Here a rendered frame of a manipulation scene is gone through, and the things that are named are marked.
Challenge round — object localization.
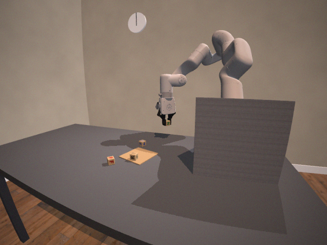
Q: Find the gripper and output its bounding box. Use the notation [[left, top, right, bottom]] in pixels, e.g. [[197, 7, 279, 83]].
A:
[[157, 97, 176, 126]]

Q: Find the orange flat mat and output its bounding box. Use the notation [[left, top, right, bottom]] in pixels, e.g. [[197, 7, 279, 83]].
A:
[[119, 148, 158, 165]]

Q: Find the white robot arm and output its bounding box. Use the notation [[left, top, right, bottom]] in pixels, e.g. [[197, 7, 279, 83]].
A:
[[158, 30, 253, 99]]

